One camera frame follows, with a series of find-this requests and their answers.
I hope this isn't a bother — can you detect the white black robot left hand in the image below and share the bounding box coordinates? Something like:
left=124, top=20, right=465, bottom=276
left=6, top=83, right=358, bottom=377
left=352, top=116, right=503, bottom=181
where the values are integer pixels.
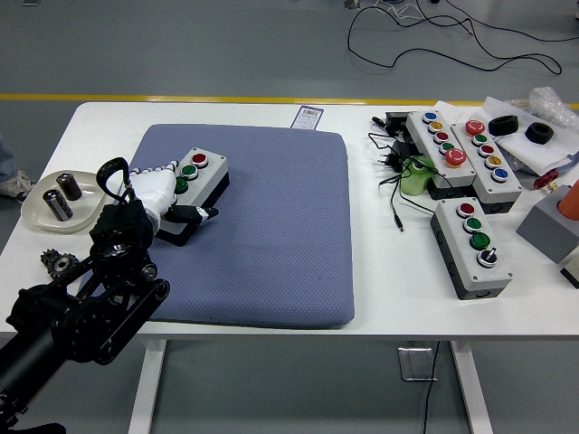
left=125, top=161, right=220, bottom=227

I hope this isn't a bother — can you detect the grey four-button control box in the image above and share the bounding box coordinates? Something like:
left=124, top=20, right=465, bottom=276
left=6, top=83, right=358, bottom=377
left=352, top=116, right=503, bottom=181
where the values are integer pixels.
left=429, top=197, right=515, bottom=301
left=155, top=146, right=231, bottom=248

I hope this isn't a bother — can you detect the grey five-button control box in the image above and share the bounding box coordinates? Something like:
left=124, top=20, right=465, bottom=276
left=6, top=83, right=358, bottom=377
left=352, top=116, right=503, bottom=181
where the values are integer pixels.
left=453, top=119, right=524, bottom=214
left=405, top=110, right=478, bottom=201

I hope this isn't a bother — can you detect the white shallow dish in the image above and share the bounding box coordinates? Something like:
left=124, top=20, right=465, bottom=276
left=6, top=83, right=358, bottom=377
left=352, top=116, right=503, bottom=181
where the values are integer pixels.
left=21, top=169, right=109, bottom=235

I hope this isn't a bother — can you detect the black cylinder with silver cap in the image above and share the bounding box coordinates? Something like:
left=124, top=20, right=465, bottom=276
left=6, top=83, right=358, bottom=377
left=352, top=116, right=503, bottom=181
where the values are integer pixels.
left=55, top=173, right=83, bottom=202
left=42, top=189, right=73, bottom=222

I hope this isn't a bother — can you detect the black metal gear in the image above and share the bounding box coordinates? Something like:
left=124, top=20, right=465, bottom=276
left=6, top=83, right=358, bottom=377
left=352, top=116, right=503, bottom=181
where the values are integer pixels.
left=39, top=249, right=77, bottom=278

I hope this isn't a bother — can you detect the blue-grey padded mat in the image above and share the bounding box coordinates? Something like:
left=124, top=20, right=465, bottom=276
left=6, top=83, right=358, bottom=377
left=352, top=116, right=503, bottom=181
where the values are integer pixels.
left=79, top=123, right=356, bottom=330

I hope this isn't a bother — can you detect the person's shoe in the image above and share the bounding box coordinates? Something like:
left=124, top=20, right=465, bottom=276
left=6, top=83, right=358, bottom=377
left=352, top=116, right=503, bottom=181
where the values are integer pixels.
left=0, top=167, right=36, bottom=203

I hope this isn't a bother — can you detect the person's leg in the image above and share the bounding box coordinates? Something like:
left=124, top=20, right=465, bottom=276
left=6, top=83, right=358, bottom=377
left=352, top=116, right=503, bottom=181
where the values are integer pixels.
left=0, top=133, right=16, bottom=184

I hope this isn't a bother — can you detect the purple white label card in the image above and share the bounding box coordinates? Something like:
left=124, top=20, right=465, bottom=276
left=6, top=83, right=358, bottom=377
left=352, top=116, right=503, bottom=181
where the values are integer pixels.
left=291, top=105, right=325, bottom=131

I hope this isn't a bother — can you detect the white table leg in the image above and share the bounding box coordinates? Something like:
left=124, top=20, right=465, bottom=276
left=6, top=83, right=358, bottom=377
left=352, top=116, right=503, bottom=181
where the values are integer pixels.
left=128, top=336, right=167, bottom=434
left=450, top=339, right=494, bottom=434

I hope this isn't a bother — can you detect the black electronic module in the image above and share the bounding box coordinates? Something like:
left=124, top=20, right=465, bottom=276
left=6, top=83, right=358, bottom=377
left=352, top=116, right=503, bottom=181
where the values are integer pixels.
left=371, top=111, right=411, bottom=137

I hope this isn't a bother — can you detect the black power adapter plug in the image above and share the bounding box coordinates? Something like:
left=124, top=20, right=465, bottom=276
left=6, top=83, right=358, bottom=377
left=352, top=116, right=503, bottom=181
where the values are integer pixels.
left=375, top=140, right=415, bottom=173

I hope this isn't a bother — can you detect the white paper sheet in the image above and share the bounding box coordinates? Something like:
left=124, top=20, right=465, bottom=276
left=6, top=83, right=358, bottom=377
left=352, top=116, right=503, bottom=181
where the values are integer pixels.
left=434, top=99, right=470, bottom=124
left=481, top=96, right=579, bottom=175

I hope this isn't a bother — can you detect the metal floor socket plate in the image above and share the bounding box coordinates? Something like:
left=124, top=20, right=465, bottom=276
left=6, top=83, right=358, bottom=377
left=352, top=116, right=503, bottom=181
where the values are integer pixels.
left=397, top=345, right=439, bottom=382

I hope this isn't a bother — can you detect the grey block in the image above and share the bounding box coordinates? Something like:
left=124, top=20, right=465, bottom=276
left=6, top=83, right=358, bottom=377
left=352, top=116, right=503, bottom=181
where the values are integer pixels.
left=515, top=184, right=579, bottom=266

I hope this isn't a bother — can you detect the clear bubble wrap bag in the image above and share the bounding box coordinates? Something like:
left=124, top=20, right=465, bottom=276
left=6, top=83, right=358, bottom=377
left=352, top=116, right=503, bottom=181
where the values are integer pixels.
left=510, top=86, right=579, bottom=132

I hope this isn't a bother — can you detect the orange cone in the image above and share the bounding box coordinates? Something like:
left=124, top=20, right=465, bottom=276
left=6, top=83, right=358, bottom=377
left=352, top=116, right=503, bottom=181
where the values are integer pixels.
left=556, top=178, right=579, bottom=219

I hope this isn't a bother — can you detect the white black small box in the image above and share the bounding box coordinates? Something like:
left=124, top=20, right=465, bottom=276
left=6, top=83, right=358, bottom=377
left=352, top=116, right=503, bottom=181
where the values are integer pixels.
left=559, top=246, right=579, bottom=290

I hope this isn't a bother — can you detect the black floor cable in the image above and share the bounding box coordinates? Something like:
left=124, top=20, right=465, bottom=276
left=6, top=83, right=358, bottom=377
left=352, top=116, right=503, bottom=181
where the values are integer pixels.
left=346, top=0, right=579, bottom=76

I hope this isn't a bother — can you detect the black adapter cord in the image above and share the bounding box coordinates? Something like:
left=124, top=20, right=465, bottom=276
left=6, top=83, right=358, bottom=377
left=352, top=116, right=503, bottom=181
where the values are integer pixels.
left=366, top=129, right=456, bottom=234

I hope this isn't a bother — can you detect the white floor cable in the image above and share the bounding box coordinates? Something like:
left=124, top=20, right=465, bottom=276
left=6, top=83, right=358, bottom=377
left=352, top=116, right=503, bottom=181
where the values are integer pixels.
left=382, top=0, right=429, bottom=24

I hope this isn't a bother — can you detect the black cable under table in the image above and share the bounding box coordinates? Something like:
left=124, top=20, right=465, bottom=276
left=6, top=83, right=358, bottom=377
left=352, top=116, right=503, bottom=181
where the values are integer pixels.
left=422, top=339, right=441, bottom=434

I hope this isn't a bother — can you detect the black foam ring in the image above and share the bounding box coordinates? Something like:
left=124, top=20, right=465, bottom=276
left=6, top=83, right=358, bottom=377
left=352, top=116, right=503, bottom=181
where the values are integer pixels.
left=488, top=115, right=520, bottom=136
left=524, top=121, right=555, bottom=145

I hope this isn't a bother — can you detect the red valve handle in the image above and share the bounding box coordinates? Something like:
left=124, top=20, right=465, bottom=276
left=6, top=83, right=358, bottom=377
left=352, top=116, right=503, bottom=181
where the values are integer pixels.
left=532, top=169, right=562, bottom=191

